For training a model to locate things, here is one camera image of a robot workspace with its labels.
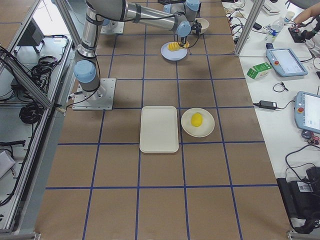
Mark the white bowl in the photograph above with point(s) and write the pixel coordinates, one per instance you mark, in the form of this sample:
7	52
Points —
204	24

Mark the near blue teach pendant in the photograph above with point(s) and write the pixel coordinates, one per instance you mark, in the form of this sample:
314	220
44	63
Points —
307	111

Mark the yellow lemon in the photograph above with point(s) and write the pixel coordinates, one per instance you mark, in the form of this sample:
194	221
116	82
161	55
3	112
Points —
196	119

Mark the black power adapter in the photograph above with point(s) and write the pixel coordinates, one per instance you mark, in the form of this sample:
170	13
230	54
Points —
268	105

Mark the aluminium frame post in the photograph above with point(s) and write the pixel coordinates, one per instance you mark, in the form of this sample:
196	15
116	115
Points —
251	19

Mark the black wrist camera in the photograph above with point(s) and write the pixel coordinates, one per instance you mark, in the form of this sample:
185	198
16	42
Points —
196	27

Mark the blue plate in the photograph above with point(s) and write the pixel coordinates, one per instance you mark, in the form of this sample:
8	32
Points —
173	55

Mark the blue teach pendant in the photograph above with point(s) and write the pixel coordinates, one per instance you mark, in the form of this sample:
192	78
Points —
285	62
307	111

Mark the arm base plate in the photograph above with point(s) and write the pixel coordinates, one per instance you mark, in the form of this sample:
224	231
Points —
113	28
102	99

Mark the white round plate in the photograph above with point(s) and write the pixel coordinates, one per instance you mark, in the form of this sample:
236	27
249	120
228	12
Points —
204	130

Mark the clear water bottle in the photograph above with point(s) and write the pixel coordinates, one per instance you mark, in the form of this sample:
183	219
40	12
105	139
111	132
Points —
273	30

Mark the far blue teach pendant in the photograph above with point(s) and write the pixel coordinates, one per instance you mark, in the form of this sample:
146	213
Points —
285	62

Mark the white rectangular tray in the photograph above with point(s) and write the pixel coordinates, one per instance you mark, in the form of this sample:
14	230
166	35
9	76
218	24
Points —
159	130

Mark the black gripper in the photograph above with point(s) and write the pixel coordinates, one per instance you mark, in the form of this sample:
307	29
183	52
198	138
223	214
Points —
183	39

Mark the person's hand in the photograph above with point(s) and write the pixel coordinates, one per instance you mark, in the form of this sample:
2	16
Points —
312	11

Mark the green white carton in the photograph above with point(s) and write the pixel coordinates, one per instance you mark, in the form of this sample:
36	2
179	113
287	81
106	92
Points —
259	70

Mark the sliced bread loaf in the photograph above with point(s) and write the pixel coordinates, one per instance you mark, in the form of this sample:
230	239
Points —
175	46

